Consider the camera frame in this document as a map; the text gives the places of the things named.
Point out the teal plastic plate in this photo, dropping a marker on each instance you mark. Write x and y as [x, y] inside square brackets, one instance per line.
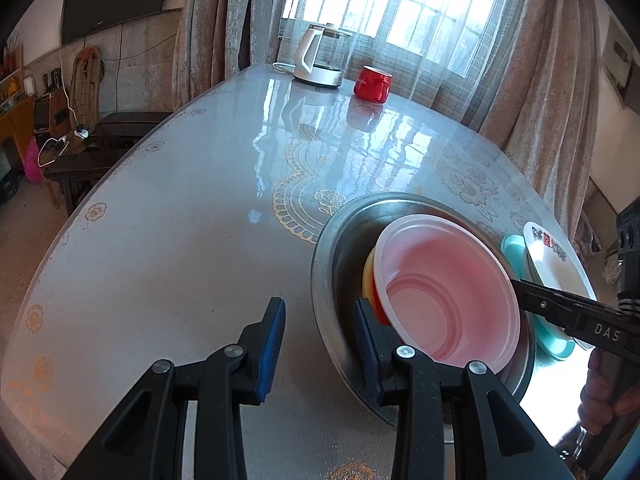
[512, 255]

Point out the red mug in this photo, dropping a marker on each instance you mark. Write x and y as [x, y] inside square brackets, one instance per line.
[370, 85]

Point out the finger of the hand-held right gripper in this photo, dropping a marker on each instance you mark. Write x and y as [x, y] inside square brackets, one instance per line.
[575, 302]
[545, 307]

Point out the barred window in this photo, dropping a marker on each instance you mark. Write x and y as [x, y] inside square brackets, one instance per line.
[395, 0]

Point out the dark wooden bench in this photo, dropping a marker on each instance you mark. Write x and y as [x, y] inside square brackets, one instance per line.
[110, 132]

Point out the sheer white curtain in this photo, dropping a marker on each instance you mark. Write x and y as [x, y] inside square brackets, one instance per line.
[400, 55]

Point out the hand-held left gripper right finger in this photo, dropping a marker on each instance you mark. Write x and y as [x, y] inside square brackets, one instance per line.
[367, 355]

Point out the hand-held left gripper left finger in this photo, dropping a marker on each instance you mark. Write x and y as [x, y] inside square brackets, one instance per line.
[272, 345]

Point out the red plastic bowl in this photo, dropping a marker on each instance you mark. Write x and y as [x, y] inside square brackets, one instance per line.
[440, 280]

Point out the white electric kettle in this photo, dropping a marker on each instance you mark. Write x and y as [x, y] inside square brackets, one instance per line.
[307, 52]

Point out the large white floral plate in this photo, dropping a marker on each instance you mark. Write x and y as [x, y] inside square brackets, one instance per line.
[550, 270]

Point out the yellow plastic bowl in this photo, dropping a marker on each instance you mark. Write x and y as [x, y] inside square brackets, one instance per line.
[369, 280]

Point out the wall electrical box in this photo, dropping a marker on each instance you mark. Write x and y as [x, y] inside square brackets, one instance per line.
[622, 70]

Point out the person's right hand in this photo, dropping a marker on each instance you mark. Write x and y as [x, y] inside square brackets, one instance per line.
[595, 400]

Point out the beige curtain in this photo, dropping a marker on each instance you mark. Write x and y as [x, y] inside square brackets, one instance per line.
[545, 85]
[225, 25]

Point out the bamboo folding chair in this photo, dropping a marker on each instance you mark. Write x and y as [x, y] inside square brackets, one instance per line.
[82, 85]

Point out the stainless steel bowl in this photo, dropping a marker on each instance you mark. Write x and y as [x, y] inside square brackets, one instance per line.
[345, 260]

